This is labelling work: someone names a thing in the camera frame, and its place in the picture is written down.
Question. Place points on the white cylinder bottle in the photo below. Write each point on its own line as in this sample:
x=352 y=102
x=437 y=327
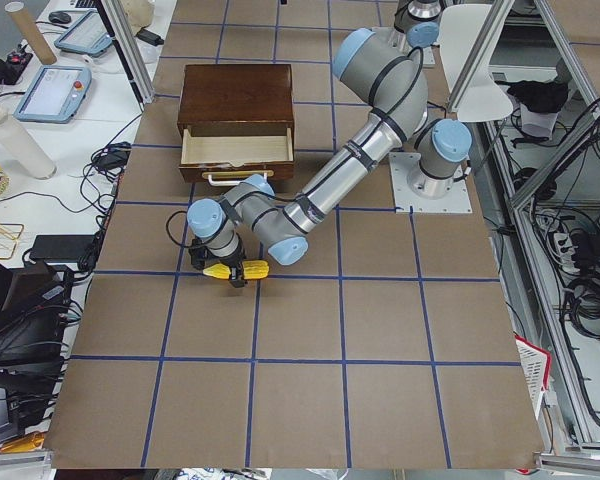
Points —
x=25 y=150

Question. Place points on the beige cap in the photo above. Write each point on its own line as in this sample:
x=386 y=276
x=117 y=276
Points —
x=139 y=13

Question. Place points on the white plastic basket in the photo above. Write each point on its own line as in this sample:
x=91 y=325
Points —
x=536 y=365

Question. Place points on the teach pendant tablet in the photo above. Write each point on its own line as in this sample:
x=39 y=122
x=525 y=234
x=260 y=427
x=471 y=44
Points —
x=54 y=95
x=87 y=35

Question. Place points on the white plastic chair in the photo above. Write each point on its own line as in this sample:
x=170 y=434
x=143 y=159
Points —
x=468 y=37

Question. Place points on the yellow corn cob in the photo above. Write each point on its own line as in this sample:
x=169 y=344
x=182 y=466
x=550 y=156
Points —
x=253 y=270

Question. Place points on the dark wooden drawer cabinet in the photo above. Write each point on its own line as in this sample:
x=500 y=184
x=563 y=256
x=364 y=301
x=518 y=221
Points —
x=236 y=99

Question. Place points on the cardboard tube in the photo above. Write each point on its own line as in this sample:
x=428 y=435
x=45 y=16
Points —
x=22 y=18

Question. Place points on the far teach pendant tablet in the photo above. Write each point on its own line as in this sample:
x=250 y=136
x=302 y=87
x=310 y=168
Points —
x=87 y=35

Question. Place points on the black power adapter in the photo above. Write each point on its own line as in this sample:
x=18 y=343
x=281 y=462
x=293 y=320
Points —
x=149 y=37

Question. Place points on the wooden drawer with white handle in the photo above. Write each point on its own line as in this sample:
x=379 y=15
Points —
x=227 y=160

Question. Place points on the near teach pendant tablet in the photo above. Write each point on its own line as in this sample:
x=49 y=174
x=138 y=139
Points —
x=54 y=95

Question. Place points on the black laptop power brick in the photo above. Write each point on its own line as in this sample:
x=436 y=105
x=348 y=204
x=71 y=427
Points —
x=60 y=248

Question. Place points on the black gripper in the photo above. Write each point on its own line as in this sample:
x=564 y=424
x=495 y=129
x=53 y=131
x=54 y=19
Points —
x=228 y=263

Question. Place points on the black computer mouse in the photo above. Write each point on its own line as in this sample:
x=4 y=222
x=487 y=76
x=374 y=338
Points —
x=59 y=18

